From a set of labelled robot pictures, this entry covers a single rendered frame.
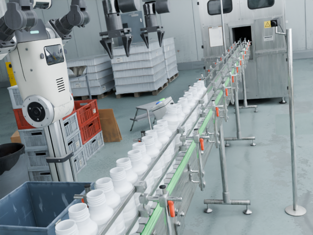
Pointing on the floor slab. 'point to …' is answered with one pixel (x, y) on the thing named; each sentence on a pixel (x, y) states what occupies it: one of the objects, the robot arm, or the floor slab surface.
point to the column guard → (10, 74)
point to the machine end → (256, 15)
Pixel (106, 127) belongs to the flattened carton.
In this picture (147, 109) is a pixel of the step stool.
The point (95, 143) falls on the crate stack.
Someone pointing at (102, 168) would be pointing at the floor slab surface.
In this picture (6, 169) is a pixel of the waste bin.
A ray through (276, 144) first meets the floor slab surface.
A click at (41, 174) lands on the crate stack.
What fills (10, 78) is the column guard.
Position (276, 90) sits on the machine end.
